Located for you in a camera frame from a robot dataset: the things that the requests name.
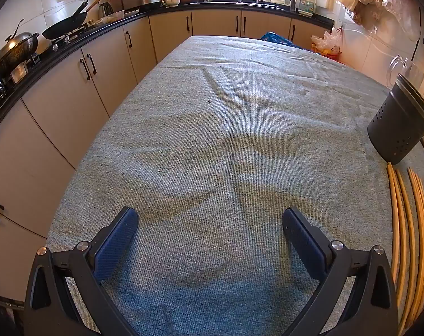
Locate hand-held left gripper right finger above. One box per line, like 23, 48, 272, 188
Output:
281, 206, 399, 336

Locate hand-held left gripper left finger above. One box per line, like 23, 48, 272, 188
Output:
23, 206, 140, 336

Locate dark grey utensil holder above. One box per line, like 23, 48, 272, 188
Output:
367, 73, 424, 164

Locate grey-green table cloth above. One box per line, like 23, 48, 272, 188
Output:
46, 35, 424, 336

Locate beige kitchen cabinets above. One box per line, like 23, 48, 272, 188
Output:
0, 9, 335, 305

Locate orange basket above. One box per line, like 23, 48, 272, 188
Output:
312, 44, 342, 64

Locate small metal box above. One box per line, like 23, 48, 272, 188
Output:
10, 64, 28, 85

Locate clear glass pitcher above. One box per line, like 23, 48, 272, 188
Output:
386, 54, 424, 88

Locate gas stove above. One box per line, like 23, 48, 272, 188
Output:
23, 24, 97, 65

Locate blue plastic bag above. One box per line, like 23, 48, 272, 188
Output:
260, 31, 305, 50

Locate black kitchen countertop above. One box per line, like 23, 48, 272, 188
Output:
0, 2, 335, 141

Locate steel wok with lid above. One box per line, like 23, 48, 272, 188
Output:
0, 19, 40, 76

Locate black wok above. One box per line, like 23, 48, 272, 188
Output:
41, 1, 89, 40

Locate clear food container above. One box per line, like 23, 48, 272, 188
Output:
99, 10, 126, 25

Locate black power cable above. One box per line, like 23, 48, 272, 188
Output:
410, 17, 423, 64

